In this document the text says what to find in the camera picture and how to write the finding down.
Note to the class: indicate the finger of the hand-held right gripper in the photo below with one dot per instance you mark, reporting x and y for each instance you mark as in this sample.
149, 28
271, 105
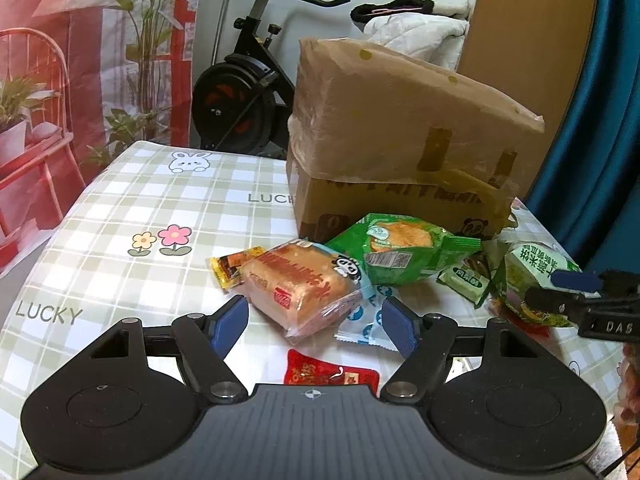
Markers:
550, 302
577, 281

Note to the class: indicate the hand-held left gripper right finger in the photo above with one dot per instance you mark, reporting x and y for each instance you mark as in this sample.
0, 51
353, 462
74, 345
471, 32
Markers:
398, 327

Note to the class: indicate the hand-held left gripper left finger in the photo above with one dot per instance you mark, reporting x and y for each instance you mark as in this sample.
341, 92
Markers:
229, 325

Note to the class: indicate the green rice snack packet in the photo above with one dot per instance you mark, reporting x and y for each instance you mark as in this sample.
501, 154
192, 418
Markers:
530, 270

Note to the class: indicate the small green pastry packet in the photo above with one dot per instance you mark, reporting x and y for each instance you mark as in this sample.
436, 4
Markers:
462, 282

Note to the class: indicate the person's right hand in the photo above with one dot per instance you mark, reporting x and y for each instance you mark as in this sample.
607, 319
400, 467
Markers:
630, 385

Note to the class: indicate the white blue panda packet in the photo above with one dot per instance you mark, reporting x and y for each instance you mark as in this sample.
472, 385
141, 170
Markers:
367, 322

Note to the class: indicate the red snack packet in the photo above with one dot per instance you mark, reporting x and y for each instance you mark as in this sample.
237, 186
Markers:
325, 372
527, 328

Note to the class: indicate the small yellow snack packet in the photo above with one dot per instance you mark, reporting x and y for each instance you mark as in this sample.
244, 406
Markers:
230, 267

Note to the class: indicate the orange bread packet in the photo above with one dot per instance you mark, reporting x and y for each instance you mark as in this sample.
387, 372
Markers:
295, 285

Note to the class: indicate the large green snack packet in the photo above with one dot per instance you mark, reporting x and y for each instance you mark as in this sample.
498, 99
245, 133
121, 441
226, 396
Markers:
400, 250

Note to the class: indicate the blue curtain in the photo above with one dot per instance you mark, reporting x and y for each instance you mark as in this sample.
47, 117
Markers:
600, 135

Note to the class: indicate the taped cardboard box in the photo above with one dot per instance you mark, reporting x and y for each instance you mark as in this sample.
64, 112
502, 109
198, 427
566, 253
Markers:
400, 135

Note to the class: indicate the wooden board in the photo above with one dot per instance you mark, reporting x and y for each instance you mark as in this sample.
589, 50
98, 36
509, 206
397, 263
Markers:
525, 60

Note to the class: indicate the black exercise bike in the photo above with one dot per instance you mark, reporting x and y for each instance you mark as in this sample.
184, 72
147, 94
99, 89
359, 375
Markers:
235, 95

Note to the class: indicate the white padded garment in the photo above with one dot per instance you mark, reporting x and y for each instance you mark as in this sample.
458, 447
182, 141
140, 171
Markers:
410, 35

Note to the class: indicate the printed red plant curtain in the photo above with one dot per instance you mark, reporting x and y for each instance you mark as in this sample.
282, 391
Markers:
75, 60

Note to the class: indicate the black hanger with cloth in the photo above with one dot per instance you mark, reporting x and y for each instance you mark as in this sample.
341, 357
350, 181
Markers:
390, 7

